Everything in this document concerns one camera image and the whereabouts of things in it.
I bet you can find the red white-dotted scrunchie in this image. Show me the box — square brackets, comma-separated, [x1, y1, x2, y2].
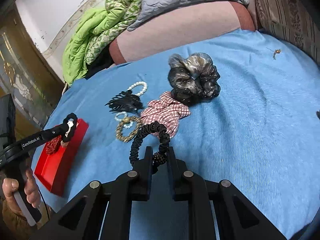
[46, 135, 62, 154]

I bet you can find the red tray box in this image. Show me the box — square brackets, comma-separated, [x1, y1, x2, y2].
[34, 119, 88, 196]

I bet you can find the small white pearl bracelet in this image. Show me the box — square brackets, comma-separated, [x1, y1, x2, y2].
[114, 110, 135, 130]

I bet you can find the black plastic hair comb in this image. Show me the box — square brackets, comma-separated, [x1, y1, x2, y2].
[105, 89, 143, 114]

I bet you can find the gold leopard hair tie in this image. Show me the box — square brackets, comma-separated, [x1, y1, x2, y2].
[115, 115, 143, 143]

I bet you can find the black braided hair tie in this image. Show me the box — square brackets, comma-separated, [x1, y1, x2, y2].
[128, 121, 171, 174]

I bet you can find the white pearl bracelet green bead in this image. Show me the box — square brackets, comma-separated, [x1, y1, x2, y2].
[126, 81, 148, 97]

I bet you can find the red gingham scrunchie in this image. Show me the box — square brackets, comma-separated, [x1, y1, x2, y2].
[140, 91, 190, 138]

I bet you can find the black organza scrunchie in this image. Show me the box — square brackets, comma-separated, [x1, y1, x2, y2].
[168, 53, 220, 106]

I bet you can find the person's left hand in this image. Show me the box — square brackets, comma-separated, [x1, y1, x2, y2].
[2, 168, 42, 217]

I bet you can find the wooden glass-panel door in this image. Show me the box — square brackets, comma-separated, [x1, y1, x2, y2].
[1, 5, 64, 139]

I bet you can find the blue fleece blanket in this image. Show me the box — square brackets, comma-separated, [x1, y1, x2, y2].
[40, 30, 319, 238]

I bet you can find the green quilted comforter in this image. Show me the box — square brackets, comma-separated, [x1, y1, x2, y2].
[62, 0, 142, 85]

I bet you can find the pink bolster pillow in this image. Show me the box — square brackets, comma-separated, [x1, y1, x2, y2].
[109, 1, 255, 64]

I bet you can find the small gold earring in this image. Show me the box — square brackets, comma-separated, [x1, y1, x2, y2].
[267, 48, 281, 60]

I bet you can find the striped floral headboard cushion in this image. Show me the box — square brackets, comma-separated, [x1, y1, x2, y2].
[255, 0, 319, 63]

